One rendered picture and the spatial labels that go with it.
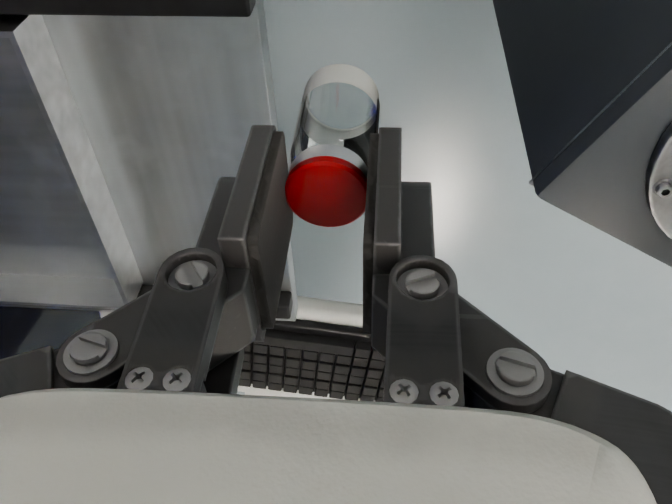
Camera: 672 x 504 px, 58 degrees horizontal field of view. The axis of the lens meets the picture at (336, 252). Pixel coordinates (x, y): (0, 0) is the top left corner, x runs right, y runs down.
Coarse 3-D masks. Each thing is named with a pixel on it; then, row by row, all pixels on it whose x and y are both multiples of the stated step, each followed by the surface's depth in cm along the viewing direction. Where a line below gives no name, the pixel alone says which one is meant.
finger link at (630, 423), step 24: (552, 384) 10; (576, 384) 10; (600, 384) 10; (552, 408) 10; (576, 408) 10; (600, 408) 10; (624, 408) 10; (648, 408) 10; (600, 432) 9; (624, 432) 9; (648, 432) 9; (648, 456) 9; (648, 480) 9
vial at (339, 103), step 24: (336, 72) 17; (360, 72) 17; (312, 96) 16; (336, 96) 16; (360, 96) 16; (312, 120) 15; (336, 120) 15; (360, 120) 15; (312, 144) 15; (336, 144) 15; (360, 144) 15; (360, 168) 14
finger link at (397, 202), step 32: (384, 128) 14; (384, 160) 13; (384, 192) 12; (416, 192) 13; (384, 224) 11; (416, 224) 13; (384, 256) 11; (384, 288) 11; (384, 320) 11; (480, 320) 11; (384, 352) 12; (480, 352) 10; (512, 352) 10; (480, 384) 10; (512, 384) 10; (544, 384) 10
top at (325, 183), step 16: (304, 160) 14; (320, 160) 14; (336, 160) 14; (288, 176) 14; (304, 176) 14; (320, 176) 14; (336, 176) 14; (352, 176) 14; (288, 192) 14; (304, 192) 14; (320, 192) 14; (336, 192) 14; (352, 192) 14; (304, 208) 15; (320, 208) 15; (336, 208) 15; (352, 208) 15; (320, 224) 15; (336, 224) 15
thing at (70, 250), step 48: (0, 48) 40; (48, 48) 39; (0, 96) 43; (48, 96) 40; (0, 144) 46; (48, 144) 46; (0, 192) 50; (48, 192) 49; (96, 192) 47; (0, 240) 54; (48, 240) 53; (96, 240) 53; (0, 288) 56; (48, 288) 56; (96, 288) 56
